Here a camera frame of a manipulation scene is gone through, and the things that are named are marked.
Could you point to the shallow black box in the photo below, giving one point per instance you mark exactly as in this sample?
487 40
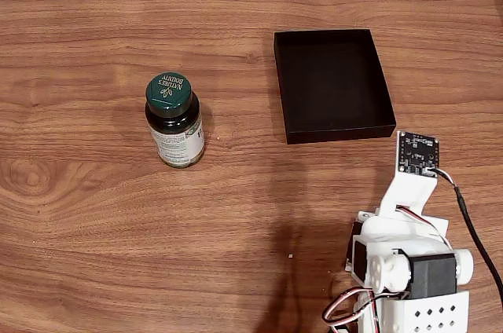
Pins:
334 85

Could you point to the camera board on white mount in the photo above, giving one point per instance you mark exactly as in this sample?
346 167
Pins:
418 154

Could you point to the green-capped dark pill bottle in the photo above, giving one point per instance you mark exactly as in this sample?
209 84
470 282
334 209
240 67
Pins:
169 91

